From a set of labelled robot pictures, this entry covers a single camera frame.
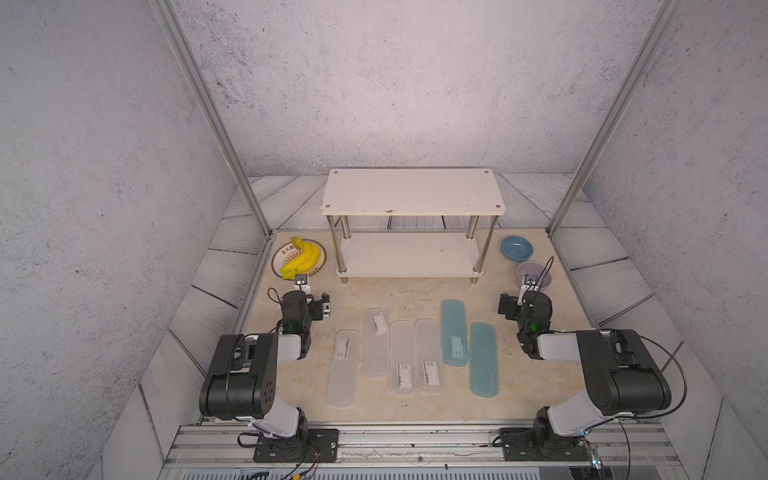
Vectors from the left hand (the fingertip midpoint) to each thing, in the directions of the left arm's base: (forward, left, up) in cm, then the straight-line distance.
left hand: (312, 293), depth 95 cm
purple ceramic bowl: (+11, -79, -5) cm, 80 cm away
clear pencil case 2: (-15, -20, -5) cm, 25 cm away
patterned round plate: (+23, +14, -6) cm, 28 cm away
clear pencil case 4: (-18, -36, -8) cm, 40 cm away
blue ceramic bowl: (+20, -72, -3) cm, 75 cm away
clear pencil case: (-22, -11, -6) cm, 25 cm away
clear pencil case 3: (-19, -28, -5) cm, 34 cm away
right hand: (-2, -66, +1) cm, 66 cm away
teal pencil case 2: (-12, -43, -5) cm, 45 cm away
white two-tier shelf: (+13, -48, +28) cm, 57 cm away
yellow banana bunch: (+14, +6, -1) cm, 15 cm away
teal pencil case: (-20, -51, -6) cm, 55 cm away
